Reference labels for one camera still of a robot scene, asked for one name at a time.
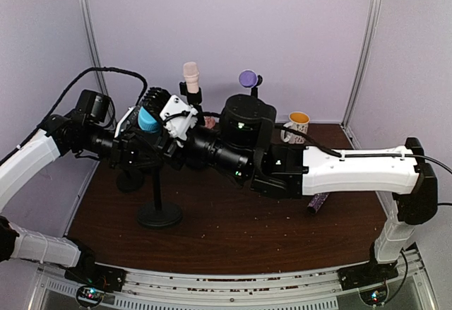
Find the blue microphone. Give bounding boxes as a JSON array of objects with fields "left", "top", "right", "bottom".
[{"left": 137, "top": 107, "right": 160, "bottom": 133}]

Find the black stand of glitter microphone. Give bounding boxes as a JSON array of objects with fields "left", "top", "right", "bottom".
[{"left": 116, "top": 169, "right": 144, "bottom": 193}]

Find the black stand of blue microphone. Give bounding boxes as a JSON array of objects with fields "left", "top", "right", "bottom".
[{"left": 136, "top": 164, "right": 183, "bottom": 229}]

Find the black stand of purple microphone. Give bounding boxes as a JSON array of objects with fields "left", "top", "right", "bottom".
[{"left": 251, "top": 75, "right": 263, "bottom": 98}]

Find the glitter purple silver microphone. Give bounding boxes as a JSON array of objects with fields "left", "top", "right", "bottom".
[{"left": 307, "top": 193, "right": 330, "bottom": 215}]

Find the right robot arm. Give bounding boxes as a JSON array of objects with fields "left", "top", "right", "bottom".
[{"left": 160, "top": 94, "right": 438, "bottom": 283}]

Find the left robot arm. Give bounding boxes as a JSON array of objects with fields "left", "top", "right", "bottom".
[{"left": 1, "top": 88, "right": 170, "bottom": 285}]

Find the black stand of cream microphone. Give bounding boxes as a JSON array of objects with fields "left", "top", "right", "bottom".
[{"left": 179, "top": 82, "right": 203, "bottom": 118}]

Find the cream white microphone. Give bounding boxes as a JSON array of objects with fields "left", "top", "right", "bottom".
[{"left": 183, "top": 61, "right": 200, "bottom": 94}]

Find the red patterned ceramic bowl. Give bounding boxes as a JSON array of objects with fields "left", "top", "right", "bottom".
[{"left": 204, "top": 116, "right": 220, "bottom": 129}]

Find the white floral mug yellow inside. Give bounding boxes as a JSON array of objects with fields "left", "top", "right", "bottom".
[{"left": 280, "top": 112, "right": 310, "bottom": 144}]

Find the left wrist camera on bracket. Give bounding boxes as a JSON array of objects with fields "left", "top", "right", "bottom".
[{"left": 114, "top": 105, "right": 140, "bottom": 138}]

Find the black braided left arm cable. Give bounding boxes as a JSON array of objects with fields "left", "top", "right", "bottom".
[{"left": 0, "top": 66, "right": 149, "bottom": 159}]

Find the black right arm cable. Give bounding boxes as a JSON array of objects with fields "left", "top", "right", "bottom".
[{"left": 282, "top": 126, "right": 452, "bottom": 207}]

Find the aluminium left rear frame post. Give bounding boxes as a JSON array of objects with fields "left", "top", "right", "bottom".
[{"left": 73, "top": 0, "right": 110, "bottom": 95}]

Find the aluminium frame post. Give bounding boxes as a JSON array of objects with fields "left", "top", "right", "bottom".
[
  {"left": 73, "top": 0, "right": 110, "bottom": 95},
  {"left": 341, "top": 0, "right": 382, "bottom": 129}
]

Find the aluminium right rear frame post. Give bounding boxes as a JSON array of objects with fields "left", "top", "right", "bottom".
[{"left": 341, "top": 0, "right": 382, "bottom": 129}]

